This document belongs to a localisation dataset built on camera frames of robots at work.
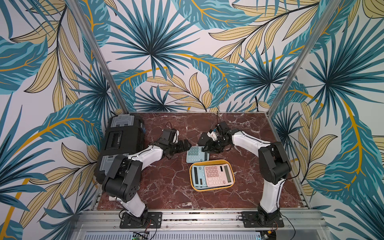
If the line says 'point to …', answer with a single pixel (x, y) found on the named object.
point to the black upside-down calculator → (203, 139)
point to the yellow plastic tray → (211, 163)
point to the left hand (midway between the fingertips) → (185, 148)
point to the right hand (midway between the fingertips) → (205, 150)
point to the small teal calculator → (199, 177)
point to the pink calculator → (218, 175)
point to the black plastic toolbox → (125, 135)
